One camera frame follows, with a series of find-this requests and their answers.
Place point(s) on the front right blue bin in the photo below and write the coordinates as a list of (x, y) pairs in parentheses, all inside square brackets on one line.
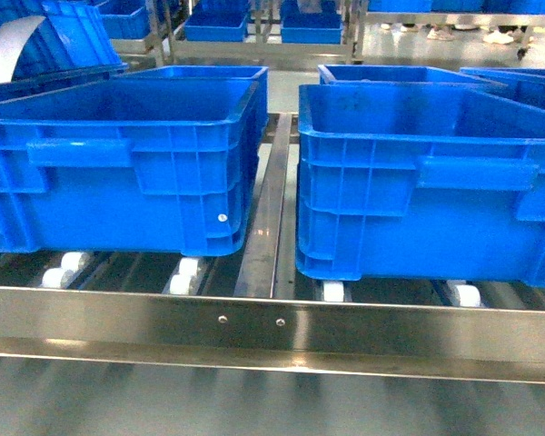
[(419, 181)]

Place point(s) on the front left blue bin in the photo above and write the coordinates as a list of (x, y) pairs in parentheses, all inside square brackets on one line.
[(156, 165)]

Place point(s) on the rear left blue bin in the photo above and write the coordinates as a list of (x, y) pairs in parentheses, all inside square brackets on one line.
[(257, 74)]

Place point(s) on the steel shelf rack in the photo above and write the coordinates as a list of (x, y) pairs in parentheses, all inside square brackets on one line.
[(253, 309)]

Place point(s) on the far right blue bin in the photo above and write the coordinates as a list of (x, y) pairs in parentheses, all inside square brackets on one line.
[(524, 85)]

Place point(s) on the background blue bin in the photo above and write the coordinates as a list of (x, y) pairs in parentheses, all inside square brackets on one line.
[(207, 26), (323, 29)]

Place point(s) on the background blue bin left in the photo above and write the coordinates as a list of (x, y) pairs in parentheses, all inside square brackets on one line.
[(207, 26)]

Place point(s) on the far left blue bin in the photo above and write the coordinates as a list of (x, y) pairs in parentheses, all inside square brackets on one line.
[(70, 47)]

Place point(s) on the white curved sheet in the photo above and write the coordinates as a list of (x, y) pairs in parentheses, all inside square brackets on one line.
[(14, 35)]

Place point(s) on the background blue bin right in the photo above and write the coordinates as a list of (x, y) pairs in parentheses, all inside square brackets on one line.
[(323, 29)]

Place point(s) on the rear right blue bin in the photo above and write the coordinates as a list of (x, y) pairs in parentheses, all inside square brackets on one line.
[(403, 74)]

